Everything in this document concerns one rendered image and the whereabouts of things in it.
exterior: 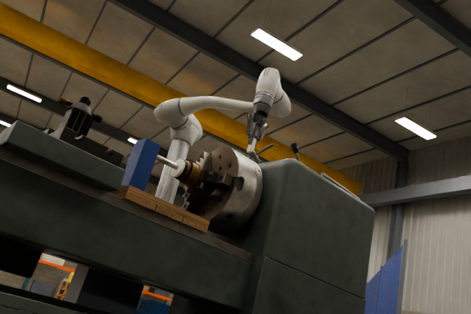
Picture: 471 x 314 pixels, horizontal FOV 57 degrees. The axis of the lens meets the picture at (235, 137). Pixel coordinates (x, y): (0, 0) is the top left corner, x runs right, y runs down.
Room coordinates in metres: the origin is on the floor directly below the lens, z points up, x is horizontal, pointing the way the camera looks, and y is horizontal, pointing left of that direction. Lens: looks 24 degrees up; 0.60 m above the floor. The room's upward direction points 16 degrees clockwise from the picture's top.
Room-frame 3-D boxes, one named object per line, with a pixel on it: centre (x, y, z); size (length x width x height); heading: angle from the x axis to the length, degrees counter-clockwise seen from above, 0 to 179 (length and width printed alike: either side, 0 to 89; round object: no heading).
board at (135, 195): (1.45, 0.23, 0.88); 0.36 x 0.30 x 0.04; 35
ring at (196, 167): (1.53, 0.12, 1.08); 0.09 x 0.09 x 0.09; 35
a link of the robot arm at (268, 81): (1.82, -0.09, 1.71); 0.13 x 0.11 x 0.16; 147
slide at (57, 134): (1.29, 0.48, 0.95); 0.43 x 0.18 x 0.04; 35
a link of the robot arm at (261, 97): (1.81, -0.08, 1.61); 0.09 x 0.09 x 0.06
